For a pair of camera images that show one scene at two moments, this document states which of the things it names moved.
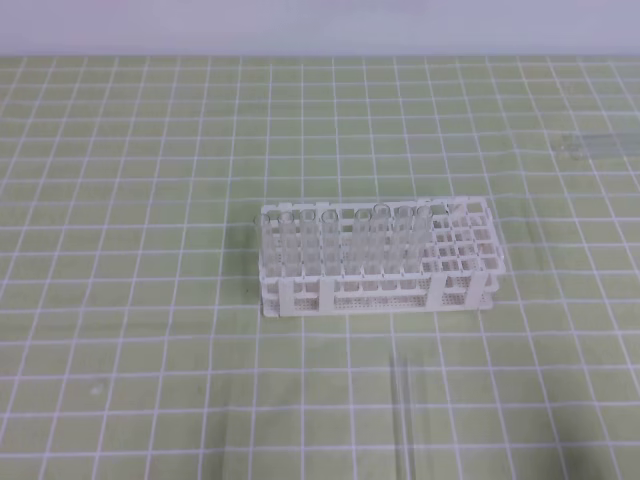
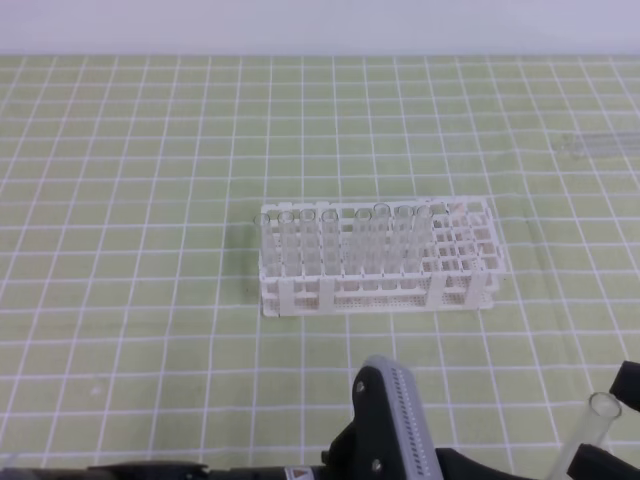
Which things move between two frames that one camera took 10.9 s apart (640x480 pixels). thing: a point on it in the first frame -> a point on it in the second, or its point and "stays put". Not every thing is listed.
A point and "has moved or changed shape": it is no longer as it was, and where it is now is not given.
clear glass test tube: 402,416 has moved or changed shape
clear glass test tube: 605,154 stays put
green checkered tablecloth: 131,343 stays put
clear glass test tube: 597,147 stays put
